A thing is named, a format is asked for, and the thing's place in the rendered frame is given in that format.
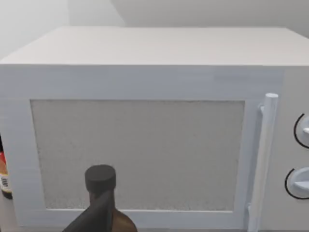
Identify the white microwave knob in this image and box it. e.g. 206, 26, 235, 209
284, 167, 309, 201
293, 112, 309, 148

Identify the pale microwave oven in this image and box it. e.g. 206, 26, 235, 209
0, 26, 309, 232

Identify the pale microwave door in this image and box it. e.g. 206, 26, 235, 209
0, 63, 285, 230

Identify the brown bottle with black cap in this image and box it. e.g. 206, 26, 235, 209
84, 164, 139, 232

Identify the dark bottle with orange label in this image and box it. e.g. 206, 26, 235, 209
0, 133, 14, 200

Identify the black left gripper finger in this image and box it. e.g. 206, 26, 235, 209
62, 190, 113, 232

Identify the white microwave door handle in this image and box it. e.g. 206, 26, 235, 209
245, 92, 280, 232

